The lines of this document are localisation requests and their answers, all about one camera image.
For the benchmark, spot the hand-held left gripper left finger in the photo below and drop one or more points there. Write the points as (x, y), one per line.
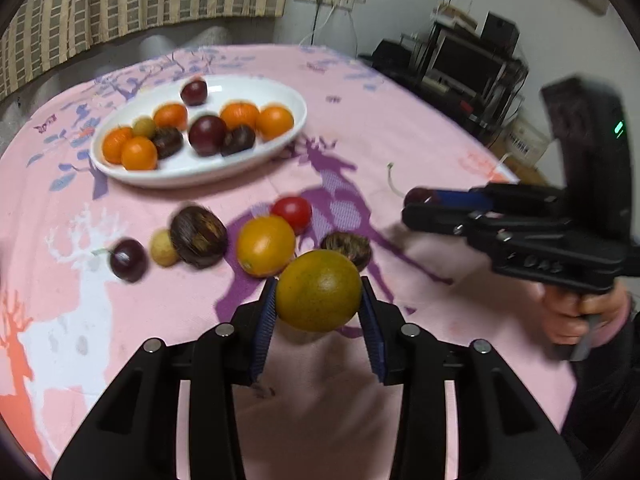
(264, 325)

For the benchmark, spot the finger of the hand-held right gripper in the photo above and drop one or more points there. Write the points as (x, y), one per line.
(460, 199)
(432, 220)

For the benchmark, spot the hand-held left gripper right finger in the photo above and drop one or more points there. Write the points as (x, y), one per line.
(372, 330)

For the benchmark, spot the green yellow mandarin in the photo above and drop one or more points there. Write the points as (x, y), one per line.
(319, 290)

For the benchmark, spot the white oval plate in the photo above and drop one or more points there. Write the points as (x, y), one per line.
(200, 169)

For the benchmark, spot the small red fruit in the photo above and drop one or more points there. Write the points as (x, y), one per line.
(206, 134)

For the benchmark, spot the dark brown wrinkled fruit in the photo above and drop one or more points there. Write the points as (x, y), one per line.
(346, 250)
(167, 141)
(198, 235)

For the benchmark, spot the small yellow round fruit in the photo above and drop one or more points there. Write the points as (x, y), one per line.
(143, 126)
(164, 247)

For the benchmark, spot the person's right forearm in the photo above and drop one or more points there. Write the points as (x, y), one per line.
(610, 385)

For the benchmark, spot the person's right hand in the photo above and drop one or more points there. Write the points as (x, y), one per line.
(565, 320)

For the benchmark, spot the pink deer print tablecloth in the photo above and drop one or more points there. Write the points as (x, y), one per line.
(425, 135)

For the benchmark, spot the yellow orange mandarin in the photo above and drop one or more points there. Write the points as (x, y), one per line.
(265, 246)

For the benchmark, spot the white bucket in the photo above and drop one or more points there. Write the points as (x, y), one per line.
(525, 140)

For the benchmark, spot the black media stand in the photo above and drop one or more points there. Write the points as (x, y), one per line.
(450, 97)

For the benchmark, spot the red round fruit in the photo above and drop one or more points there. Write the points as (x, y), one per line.
(291, 211)

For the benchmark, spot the black computer monitor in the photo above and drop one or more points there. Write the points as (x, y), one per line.
(462, 62)

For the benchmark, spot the purple passion fruit with stem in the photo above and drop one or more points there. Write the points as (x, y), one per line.
(128, 259)

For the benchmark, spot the black speaker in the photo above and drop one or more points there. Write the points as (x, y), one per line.
(500, 32)

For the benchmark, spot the white router box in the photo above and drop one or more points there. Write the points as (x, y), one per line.
(452, 12)

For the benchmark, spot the beige checked curtain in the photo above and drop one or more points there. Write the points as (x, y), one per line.
(125, 0)

